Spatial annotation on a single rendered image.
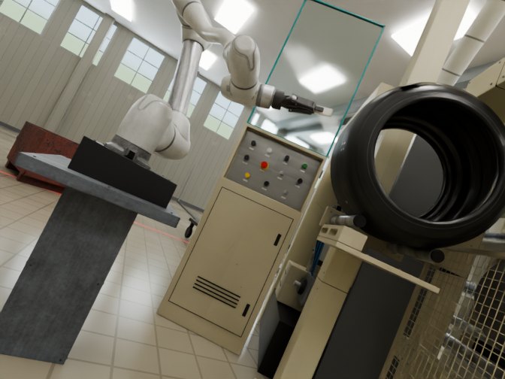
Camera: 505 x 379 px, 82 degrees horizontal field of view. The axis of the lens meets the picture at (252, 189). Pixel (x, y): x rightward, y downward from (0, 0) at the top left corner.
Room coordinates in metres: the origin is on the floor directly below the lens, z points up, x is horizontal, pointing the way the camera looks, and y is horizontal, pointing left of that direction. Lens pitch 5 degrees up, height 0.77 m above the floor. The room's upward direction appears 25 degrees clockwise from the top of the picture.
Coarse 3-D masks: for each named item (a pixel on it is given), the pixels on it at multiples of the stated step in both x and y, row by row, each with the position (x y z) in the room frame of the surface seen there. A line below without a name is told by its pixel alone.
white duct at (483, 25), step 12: (492, 0) 1.47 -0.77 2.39; (504, 0) 1.44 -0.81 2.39; (480, 12) 1.53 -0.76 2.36; (492, 12) 1.48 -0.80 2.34; (504, 12) 1.48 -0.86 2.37; (480, 24) 1.53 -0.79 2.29; (492, 24) 1.51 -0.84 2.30; (468, 36) 1.59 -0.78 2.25; (480, 36) 1.56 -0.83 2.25; (456, 48) 1.66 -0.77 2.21; (468, 48) 1.60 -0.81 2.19; (456, 60) 1.66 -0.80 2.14; (468, 60) 1.64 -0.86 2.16; (444, 72) 1.72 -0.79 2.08; (456, 72) 1.69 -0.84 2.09
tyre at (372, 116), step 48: (384, 96) 0.98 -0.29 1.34; (432, 96) 0.94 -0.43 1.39; (336, 144) 1.16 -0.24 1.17; (432, 144) 1.22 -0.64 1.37; (480, 144) 1.08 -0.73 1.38; (336, 192) 1.15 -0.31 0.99; (384, 192) 0.94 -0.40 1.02; (480, 192) 1.09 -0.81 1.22; (384, 240) 1.12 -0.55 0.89; (432, 240) 0.94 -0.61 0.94
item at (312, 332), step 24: (456, 0) 1.34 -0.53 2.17; (432, 24) 1.35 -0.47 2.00; (456, 24) 1.34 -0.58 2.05; (432, 48) 1.34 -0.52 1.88; (408, 72) 1.40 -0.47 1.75; (432, 72) 1.34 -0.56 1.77; (384, 144) 1.35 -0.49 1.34; (408, 144) 1.34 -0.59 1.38; (384, 168) 1.34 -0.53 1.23; (336, 264) 1.35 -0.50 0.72; (312, 288) 1.46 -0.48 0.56; (336, 288) 1.34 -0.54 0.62; (312, 312) 1.35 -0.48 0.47; (336, 312) 1.34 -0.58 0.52; (312, 336) 1.34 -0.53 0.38; (288, 360) 1.35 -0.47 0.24; (312, 360) 1.34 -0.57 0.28
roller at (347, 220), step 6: (336, 216) 1.30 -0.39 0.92; (342, 216) 1.17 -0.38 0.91; (348, 216) 1.08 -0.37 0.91; (354, 216) 1.00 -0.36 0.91; (360, 216) 0.98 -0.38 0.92; (336, 222) 1.23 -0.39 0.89; (342, 222) 1.13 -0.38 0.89; (348, 222) 1.05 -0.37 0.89; (354, 222) 0.99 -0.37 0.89; (360, 222) 0.98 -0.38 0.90
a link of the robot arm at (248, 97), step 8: (224, 80) 1.08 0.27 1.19; (224, 88) 1.09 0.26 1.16; (232, 88) 1.06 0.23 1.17; (240, 88) 1.03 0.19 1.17; (248, 88) 1.03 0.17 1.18; (256, 88) 1.06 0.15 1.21; (224, 96) 1.12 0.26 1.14; (232, 96) 1.10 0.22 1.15; (240, 96) 1.08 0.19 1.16; (248, 96) 1.07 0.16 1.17; (256, 96) 1.08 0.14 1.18; (240, 104) 1.13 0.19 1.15; (248, 104) 1.11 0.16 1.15
